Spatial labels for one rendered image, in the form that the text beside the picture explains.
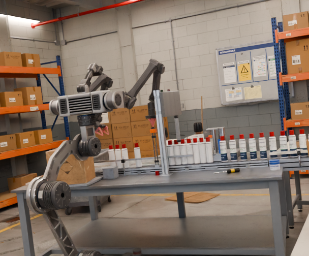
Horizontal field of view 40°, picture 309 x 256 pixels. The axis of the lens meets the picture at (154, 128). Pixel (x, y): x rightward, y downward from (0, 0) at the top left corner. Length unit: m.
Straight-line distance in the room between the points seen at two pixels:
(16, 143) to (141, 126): 2.08
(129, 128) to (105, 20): 2.89
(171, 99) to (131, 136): 3.79
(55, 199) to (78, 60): 6.89
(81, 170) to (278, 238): 1.51
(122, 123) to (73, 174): 3.85
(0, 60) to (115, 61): 2.52
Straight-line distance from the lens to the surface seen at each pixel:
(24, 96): 7.63
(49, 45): 9.44
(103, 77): 3.50
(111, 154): 3.62
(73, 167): 3.31
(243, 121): 7.84
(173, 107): 3.30
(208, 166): 3.35
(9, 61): 7.42
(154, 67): 3.21
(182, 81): 8.19
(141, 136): 6.97
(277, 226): 3.00
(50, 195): 2.74
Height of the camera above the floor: 1.39
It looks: 3 degrees down
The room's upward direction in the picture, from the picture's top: 6 degrees counter-clockwise
